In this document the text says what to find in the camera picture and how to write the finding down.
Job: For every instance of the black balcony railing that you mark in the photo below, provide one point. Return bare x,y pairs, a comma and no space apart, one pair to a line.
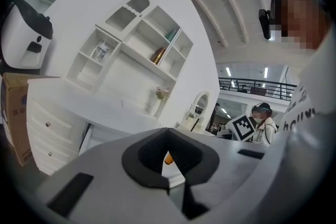
257,87

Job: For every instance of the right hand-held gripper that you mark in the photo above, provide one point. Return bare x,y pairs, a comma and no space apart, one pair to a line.
242,127

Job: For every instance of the white shelf cabinet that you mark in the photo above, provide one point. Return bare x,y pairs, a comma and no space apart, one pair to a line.
136,42

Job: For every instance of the person's white printed shirt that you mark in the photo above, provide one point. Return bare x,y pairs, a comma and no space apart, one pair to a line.
315,102

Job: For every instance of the brown cardboard box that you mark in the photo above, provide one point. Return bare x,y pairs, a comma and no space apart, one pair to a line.
15,118

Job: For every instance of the black head-worn camera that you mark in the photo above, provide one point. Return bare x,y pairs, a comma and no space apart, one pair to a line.
266,21

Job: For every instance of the white dressing desk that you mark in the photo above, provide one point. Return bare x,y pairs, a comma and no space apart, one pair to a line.
60,110

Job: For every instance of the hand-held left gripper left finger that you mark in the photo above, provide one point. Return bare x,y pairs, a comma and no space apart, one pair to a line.
105,191

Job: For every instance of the round metal drawer knob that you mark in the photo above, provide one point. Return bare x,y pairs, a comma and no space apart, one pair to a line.
47,124
50,154

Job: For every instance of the gold ribbed vase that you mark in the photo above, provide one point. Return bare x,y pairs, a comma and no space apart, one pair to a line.
158,55

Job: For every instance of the clear glass jar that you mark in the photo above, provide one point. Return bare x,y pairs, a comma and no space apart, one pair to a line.
100,50

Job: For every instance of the teal book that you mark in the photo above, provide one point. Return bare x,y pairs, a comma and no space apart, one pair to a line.
172,35

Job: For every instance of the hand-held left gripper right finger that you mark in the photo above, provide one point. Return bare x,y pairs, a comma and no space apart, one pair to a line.
225,170

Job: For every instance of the person's head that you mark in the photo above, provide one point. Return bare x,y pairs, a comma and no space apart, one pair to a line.
302,18

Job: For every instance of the white framed oval mirror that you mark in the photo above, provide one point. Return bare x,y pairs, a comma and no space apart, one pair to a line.
200,103

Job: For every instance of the white vase with pink flowers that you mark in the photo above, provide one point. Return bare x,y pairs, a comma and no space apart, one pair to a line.
158,102

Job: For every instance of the white and black dispenser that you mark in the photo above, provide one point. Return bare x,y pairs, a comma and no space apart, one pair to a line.
23,34

